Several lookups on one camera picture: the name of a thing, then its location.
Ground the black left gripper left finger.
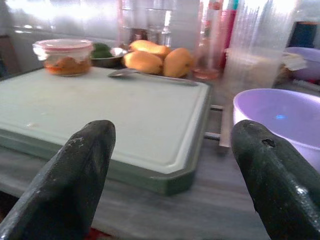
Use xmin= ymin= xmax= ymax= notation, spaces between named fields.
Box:
xmin=0 ymin=119 xmax=117 ymax=240

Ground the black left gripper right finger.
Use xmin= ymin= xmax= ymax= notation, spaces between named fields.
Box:
xmin=231 ymin=119 xmax=320 ymax=240

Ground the purple plastic bowl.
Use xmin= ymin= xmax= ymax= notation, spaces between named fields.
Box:
xmin=232 ymin=88 xmax=320 ymax=174
xmin=284 ymin=46 xmax=320 ymax=81

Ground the white green cutting board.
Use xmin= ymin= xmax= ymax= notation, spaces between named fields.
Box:
xmin=0 ymin=66 xmax=212 ymax=197

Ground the clear plastic food box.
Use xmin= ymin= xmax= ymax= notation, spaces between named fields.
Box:
xmin=224 ymin=47 xmax=285 ymax=89

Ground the glass jar with pink lid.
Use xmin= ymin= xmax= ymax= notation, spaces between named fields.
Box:
xmin=32 ymin=38 xmax=94 ymax=77

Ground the steel spoon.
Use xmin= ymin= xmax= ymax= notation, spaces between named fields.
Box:
xmin=107 ymin=68 xmax=200 ymax=87

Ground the steel bowl holding green fruit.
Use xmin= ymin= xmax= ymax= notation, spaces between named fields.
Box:
xmin=90 ymin=46 xmax=129 ymax=69

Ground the green fruit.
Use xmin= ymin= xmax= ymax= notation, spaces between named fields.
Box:
xmin=91 ymin=42 xmax=114 ymax=59

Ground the yellow mango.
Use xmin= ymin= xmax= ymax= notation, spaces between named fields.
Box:
xmin=163 ymin=47 xmax=195 ymax=79
xmin=128 ymin=39 xmax=172 ymax=60
xmin=123 ymin=50 xmax=164 ymax=76

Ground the pink clear bottle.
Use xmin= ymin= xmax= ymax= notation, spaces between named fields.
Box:
xmin=193 ymin=0 xmax=237 ymax=80

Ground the tall clear plastic container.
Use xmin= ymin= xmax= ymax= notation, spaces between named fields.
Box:
xmin=222 ymin=0 xmax=297 ymax=89

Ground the clear drinking glass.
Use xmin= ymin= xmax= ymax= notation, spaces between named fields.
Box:
xmin=144 ymin=7 xmax=174 ymax=49

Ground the metal rod handle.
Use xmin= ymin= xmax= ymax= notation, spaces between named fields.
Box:
xmin=203 ymin=104 xmax=231 ymax=154

